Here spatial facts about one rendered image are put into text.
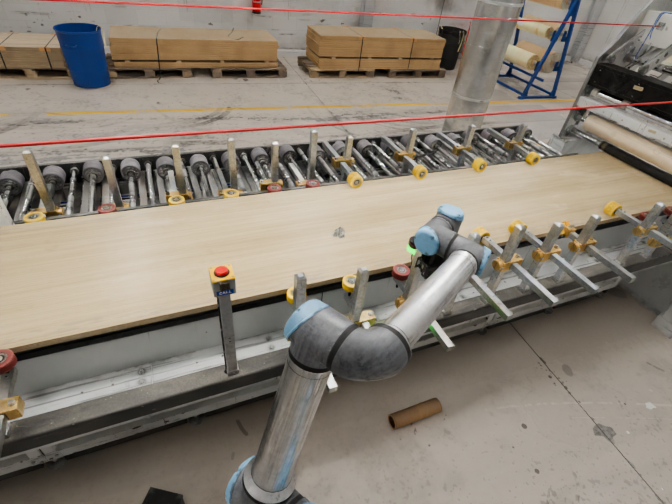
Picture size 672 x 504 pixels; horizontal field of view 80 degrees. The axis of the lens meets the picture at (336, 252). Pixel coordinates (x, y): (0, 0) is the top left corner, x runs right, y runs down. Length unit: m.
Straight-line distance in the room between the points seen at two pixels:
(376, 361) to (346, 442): 1.48
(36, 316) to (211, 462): 1.06
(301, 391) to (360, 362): 0.19
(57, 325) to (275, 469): 0.95
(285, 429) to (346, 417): 1.33
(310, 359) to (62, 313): 1.09
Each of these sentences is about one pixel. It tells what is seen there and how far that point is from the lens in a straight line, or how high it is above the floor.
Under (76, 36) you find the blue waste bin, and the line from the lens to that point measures 6.58.
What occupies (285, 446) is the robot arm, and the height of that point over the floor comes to 1.07.
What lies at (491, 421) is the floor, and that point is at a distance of 2.61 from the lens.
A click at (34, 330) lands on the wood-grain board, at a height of 0.90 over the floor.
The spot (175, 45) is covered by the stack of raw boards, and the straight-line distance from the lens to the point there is 7.00.
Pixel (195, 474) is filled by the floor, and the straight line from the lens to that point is 2.28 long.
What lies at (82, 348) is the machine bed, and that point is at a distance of 1.77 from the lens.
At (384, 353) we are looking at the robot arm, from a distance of 0.86.
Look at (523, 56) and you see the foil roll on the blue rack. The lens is 8.42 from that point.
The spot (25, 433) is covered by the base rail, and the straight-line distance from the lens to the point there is 1.76.
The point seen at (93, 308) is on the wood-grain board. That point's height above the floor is 0.90.
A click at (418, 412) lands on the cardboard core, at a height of 0.08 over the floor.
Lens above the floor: 2.08
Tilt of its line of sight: 39 degrees down
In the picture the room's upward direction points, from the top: 7 degrees clockwise
